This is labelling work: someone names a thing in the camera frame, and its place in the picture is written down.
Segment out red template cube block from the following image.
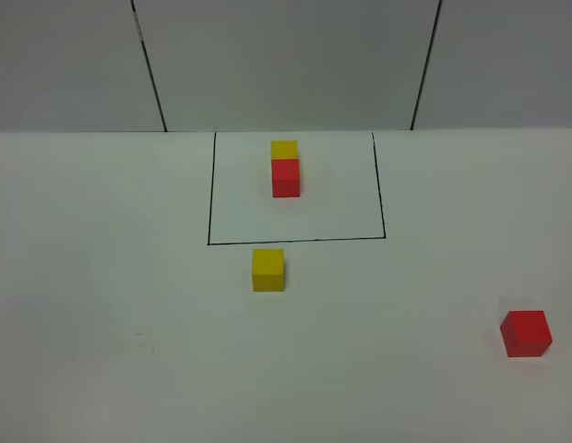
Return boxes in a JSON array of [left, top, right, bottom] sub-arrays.
[[271, 159, 301, 198]]

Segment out yellow template cube block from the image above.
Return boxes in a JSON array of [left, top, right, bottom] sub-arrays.
[[270, 140, 299, 161]]

